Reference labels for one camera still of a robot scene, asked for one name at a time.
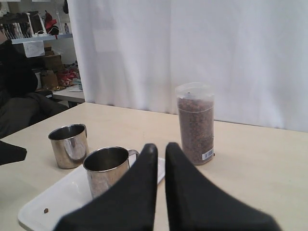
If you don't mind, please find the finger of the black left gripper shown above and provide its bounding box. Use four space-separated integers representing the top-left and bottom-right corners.
0 141 27 165

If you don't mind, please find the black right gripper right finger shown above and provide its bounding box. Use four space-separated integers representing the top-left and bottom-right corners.
165 142 281 231

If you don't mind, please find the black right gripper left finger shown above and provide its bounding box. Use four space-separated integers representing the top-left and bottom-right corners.
54 143 158 231

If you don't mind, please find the steel mug with kibble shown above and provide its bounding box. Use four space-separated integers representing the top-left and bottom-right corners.
83 146 140 199

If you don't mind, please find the clear plastic tall container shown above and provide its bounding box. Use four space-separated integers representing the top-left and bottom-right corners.
175 82 214 165

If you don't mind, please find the seated person in black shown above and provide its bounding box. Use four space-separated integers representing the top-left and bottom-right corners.
0 38 68 138

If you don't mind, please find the white plastic tray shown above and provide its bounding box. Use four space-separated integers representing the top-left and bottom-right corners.
18 156 167 231

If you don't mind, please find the cluttered background shelf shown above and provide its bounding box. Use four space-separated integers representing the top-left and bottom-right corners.
0 0 85 106

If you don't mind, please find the white curtain backdrop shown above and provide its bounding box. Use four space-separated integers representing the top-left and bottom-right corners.
68 0 308 132

